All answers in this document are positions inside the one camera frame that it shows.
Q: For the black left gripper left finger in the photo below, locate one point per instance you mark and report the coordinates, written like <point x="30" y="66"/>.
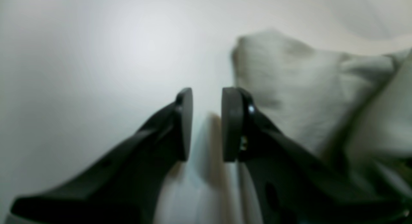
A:
<point x="124" y="185"/>

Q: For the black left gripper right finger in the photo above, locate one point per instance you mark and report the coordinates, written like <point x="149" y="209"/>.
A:
<point x="291" y="184"/>

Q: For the grey t-shirt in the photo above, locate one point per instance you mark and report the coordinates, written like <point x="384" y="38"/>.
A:
<point x="353" y="111"/>

